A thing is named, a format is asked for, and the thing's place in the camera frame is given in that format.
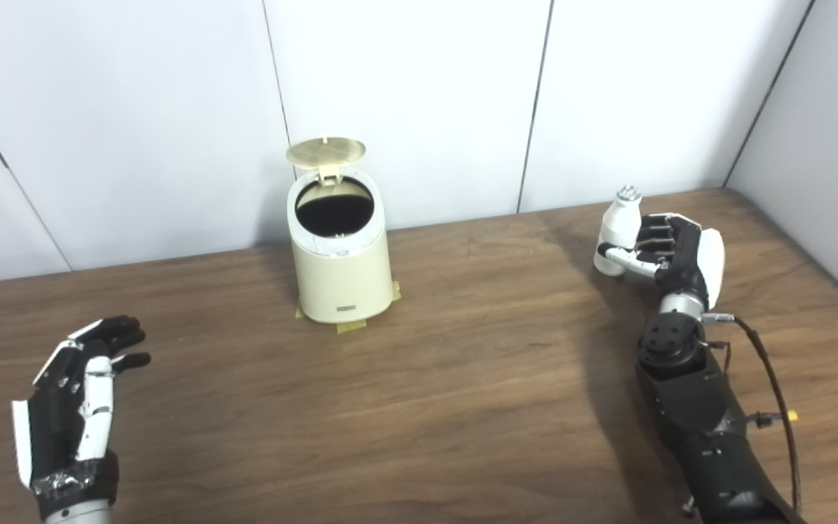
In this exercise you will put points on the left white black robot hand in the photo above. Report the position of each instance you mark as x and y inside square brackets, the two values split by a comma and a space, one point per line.
[55, 429]

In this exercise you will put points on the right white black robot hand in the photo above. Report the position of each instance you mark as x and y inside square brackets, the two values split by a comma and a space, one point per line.
[684, 262]

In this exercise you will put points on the small white plastic bottle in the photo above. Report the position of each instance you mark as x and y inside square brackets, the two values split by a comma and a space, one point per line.
[619, 225]

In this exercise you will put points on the cream round bin lid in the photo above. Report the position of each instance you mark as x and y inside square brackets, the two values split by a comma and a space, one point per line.
[326, 153]

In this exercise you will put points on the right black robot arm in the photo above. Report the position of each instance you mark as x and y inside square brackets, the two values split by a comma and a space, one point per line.
[703, 422]

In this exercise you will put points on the cream-colored bin body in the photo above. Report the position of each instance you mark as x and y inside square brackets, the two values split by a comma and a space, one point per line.
[342, 280]

